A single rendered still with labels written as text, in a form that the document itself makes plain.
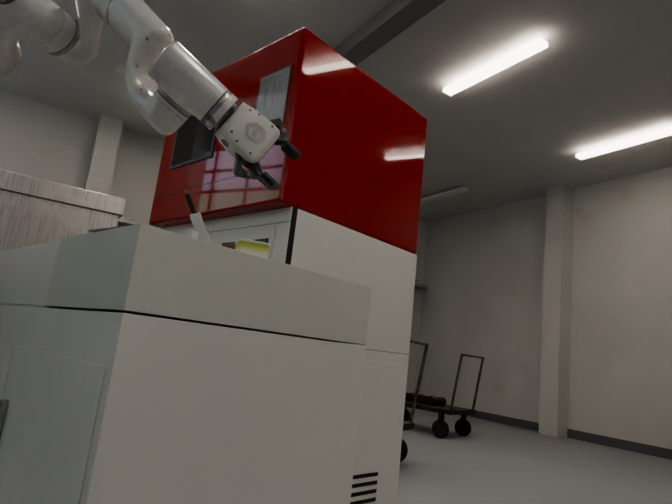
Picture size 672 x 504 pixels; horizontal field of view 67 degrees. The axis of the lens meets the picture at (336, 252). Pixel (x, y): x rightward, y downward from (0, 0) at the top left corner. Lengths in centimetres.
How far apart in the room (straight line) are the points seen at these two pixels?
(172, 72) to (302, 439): 78
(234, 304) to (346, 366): 36
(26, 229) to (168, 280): 381
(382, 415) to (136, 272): 126
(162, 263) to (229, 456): 38
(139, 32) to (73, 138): 731
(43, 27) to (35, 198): 345
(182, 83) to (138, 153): 751
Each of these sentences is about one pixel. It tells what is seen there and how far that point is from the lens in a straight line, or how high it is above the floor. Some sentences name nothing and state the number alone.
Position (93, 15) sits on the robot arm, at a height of 146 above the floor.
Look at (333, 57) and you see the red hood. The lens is 188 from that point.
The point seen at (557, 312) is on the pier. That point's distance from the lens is 837.
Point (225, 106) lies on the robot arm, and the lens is 104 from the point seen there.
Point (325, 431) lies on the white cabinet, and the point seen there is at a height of 62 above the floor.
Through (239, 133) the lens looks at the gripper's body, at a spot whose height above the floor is 119.
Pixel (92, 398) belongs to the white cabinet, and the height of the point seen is 68.
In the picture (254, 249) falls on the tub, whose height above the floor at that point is 101.
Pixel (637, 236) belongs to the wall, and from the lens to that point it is 827.
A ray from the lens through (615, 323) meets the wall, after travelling 820.
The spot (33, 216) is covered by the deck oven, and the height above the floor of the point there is 159.
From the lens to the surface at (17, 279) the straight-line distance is 144.
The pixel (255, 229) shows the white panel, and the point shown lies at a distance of 170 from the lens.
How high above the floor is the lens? 79
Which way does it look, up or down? 11 degrees up
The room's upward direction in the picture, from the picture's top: 7 degrees clockwise
